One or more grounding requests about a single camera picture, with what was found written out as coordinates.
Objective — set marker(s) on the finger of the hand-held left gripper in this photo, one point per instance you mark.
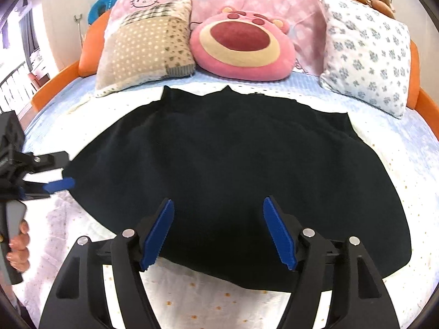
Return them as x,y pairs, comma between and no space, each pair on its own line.
60,184
44,161

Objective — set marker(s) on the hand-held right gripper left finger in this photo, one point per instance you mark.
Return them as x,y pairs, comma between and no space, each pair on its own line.
159,236

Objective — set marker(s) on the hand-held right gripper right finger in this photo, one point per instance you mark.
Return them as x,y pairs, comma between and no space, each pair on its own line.
279,233

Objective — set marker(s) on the black sweater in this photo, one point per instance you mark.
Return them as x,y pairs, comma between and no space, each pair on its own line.
223,161

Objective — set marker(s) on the person's left hand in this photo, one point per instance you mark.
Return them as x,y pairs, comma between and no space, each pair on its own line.
20,246

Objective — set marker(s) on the light blue bed sheet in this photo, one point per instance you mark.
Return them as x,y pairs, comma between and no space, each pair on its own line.
61,102

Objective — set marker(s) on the window railing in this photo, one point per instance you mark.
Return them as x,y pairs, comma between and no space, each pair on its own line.
13,85

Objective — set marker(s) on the dark curtain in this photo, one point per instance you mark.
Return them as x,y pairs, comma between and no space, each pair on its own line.
26,31

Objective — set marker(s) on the beige patchwork pillow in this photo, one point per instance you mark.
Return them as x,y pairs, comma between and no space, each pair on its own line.
147,41

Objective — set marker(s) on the pink bear plush cushion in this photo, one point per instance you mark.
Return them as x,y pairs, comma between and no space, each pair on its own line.
240,44

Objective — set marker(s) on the white floral pillow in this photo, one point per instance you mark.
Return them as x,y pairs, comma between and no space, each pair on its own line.
367,51

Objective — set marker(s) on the orange bed frame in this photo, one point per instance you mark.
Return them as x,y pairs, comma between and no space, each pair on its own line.
89,48

